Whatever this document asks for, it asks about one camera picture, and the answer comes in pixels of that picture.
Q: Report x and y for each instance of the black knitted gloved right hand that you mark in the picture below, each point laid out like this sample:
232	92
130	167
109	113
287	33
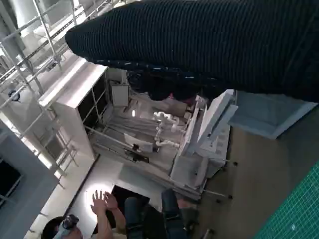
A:
199	37

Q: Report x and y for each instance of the small white box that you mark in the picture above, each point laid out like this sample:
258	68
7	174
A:
120	95

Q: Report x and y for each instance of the white equipment cart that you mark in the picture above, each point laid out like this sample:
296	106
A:
211	149

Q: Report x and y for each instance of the white shelf cabinet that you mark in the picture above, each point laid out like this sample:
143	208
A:
67	117

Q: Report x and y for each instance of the green cutting mat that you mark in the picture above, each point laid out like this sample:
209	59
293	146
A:
299	211

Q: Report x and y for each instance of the person with headset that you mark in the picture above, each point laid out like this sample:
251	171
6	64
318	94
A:
109	224

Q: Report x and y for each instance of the dark VR headset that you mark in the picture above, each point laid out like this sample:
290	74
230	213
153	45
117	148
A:
68	224

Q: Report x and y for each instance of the white metal frame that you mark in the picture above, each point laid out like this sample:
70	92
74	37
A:
30	57

